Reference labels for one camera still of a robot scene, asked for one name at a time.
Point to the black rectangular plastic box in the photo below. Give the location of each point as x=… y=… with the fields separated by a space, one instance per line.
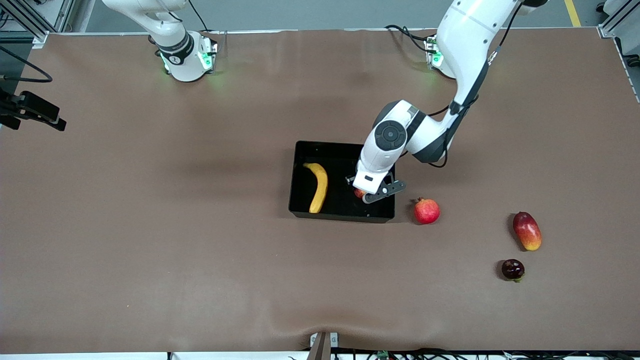
x=325 y=210

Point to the yellow banana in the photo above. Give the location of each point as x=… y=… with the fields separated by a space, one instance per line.
x=320 y=185

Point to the aluminium frame with white bracket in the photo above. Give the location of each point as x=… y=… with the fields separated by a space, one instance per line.
x=25 y=17

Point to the red yellow mango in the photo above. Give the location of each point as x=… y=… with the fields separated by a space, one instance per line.
x=527 y=232

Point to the brown table cover sheet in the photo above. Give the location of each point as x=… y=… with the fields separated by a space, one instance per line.
x=200 y=275

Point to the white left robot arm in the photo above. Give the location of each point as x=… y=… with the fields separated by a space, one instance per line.
x=465 y=40

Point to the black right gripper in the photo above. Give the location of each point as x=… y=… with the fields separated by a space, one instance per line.
x=15 y=106

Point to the dark purple plum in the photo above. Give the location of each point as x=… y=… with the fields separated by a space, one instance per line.
x=512 y=269

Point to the grey metal table bracket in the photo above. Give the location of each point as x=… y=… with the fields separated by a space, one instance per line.
x=322 y=345

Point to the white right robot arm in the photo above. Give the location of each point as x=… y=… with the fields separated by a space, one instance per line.
x=182 y=60

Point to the red yellow apple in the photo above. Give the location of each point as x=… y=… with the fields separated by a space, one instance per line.
x=359 y=193

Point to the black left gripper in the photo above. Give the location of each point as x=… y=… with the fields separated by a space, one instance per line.
x=352 y=180

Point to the red pomegranate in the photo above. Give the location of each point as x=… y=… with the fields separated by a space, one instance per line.
x=426 y=212

